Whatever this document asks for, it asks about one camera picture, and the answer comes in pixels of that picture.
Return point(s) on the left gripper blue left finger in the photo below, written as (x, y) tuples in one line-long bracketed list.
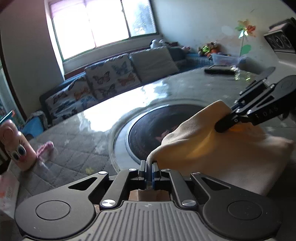
[(142, 172)]

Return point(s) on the clear plastic storage box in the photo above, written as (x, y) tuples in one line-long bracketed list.
[(224, 60)]

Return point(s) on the cream knit sweater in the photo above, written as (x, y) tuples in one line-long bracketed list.
[(244, 156)]

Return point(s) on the blue stool with cloth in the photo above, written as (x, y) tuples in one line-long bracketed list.
[(36, 124)]

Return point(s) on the butterfly print cushion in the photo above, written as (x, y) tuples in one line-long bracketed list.
[(111, 77), (71, 100)]

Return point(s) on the grey quilted star tablecloth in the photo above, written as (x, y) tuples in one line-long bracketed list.
[(94, 140)]

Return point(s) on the dark blue sofa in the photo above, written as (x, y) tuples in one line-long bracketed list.
[(184, 61)]

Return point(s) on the plush toy pile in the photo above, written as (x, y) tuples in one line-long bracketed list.
[(208, 49)]

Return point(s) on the colourful paper pinwheel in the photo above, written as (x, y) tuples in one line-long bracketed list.
[(245, 29)]

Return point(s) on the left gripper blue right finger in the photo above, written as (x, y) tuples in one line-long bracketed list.
[(155, 173)]

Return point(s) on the left butterfly print cushion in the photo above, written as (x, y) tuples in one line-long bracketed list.
[(71, 100)]

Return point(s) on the window with frame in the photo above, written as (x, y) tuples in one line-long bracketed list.
[(81, 26)]

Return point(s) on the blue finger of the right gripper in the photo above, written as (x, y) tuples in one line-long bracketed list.
[(260, 103), (256, 81)]

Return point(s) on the white plush toy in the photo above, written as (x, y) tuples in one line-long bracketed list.
[(157, 43)]

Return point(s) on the black remote control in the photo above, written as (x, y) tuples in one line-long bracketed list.
[(219, 70)]

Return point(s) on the middle butterfly print cushion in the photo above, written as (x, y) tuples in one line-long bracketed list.
[(111, 77)]

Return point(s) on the black induction hotplate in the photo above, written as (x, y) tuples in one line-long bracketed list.
[(147, 131)]

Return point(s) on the plain grey cushion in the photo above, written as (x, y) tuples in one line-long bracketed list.
[(153, 64)]

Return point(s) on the white tissue pack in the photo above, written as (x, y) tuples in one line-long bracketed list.
[(8, 195)]

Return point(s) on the pink cartoon water bottle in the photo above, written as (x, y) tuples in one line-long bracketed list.
[(17, 146)]

